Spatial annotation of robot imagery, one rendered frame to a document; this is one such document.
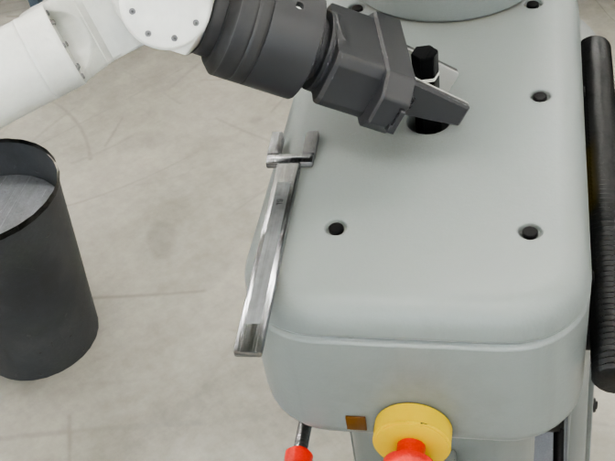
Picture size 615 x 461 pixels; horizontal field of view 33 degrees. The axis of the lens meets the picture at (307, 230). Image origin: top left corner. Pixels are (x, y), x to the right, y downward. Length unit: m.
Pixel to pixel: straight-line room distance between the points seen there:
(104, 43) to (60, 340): 2.50
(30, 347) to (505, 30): 2.47
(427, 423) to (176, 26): 0.34
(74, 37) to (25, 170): 2.50
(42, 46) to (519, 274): 0.38
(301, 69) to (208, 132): 3.37
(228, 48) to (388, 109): 0.13
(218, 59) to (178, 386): 2.49
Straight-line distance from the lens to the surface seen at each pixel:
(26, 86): 0.78
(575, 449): 1.89
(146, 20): 0.75
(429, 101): 0.84
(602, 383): 0.82
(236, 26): 0.78
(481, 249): 0.77
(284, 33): 0.78
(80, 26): 0.84
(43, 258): 3.07
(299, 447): 0.88
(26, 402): 3.35
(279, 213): 0.80
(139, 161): 4.09
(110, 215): 3.88
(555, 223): 0.79
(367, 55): 0.81
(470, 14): 1.01
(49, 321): 3.23
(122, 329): 3.44
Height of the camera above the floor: 2.42
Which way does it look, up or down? 42 degrees down
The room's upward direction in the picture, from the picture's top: 9 degrees counter-clockwise
